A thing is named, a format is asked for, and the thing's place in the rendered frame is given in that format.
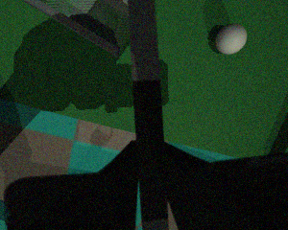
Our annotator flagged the white golf ball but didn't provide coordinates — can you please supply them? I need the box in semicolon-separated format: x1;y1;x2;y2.
215;23;247;55

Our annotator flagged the green putting mat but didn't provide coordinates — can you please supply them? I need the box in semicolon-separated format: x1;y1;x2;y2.
0;0;288;158

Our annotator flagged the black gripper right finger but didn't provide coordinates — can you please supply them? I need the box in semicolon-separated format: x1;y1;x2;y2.
164;142;288;230

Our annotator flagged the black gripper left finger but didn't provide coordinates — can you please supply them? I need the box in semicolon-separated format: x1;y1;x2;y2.
4;140;138;230

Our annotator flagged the red golf putter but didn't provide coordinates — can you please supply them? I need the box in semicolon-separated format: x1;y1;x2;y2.
128;0;169;230

